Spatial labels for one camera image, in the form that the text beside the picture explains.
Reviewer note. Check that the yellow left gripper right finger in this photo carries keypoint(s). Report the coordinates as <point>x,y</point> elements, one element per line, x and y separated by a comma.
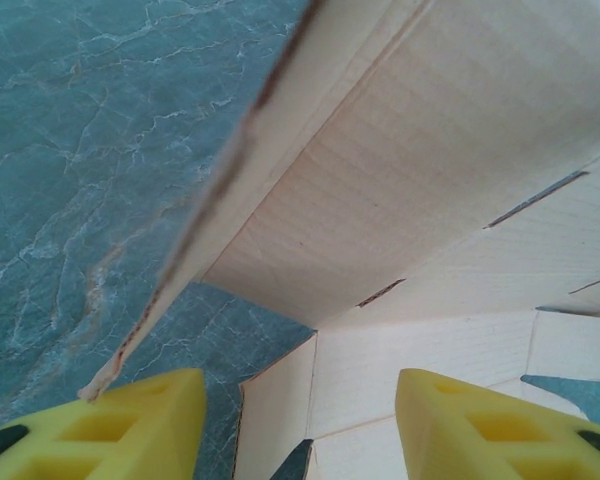
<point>480,440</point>

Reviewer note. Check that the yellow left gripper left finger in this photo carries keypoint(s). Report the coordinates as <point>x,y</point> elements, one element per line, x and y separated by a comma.
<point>105,440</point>

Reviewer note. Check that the brown cardboard paper box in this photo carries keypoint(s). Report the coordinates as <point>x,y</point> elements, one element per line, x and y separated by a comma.
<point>380,175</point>

